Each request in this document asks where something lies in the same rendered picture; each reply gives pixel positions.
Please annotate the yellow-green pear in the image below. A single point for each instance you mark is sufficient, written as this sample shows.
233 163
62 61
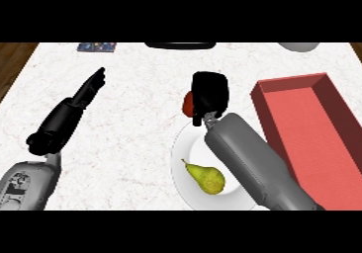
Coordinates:
208 179

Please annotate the red bell pepper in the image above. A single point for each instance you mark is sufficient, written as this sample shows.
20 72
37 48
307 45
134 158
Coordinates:
187 103

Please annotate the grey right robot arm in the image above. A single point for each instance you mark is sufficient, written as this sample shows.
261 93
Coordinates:
257 164

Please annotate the white round plate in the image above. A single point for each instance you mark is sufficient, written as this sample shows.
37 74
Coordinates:
221 194

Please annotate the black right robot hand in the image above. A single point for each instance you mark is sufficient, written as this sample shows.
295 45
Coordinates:
210 94

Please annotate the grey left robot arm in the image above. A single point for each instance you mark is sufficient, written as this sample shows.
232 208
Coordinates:
25 184

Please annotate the pale grey round object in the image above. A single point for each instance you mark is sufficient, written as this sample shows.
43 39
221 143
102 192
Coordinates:
298 46

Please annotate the dark blue patterned flat object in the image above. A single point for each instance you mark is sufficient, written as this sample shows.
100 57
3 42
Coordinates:
96 47

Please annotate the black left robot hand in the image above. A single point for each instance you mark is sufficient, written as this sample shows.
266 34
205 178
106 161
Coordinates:
62 122

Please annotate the black flat appliance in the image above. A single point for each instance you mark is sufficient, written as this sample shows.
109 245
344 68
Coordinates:
180 45

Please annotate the red cardboard box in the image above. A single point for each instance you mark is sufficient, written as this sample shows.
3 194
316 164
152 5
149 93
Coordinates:
315 138

